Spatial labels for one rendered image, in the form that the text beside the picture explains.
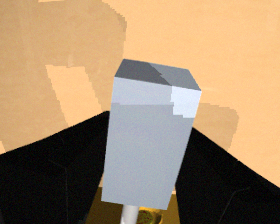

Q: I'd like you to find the red cylinder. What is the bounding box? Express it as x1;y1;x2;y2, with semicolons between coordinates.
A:
136;209;153;224

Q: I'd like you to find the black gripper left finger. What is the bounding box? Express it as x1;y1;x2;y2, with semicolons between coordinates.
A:
0;109;109;224

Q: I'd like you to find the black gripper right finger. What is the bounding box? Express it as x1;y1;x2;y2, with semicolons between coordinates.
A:
175;127;280;224

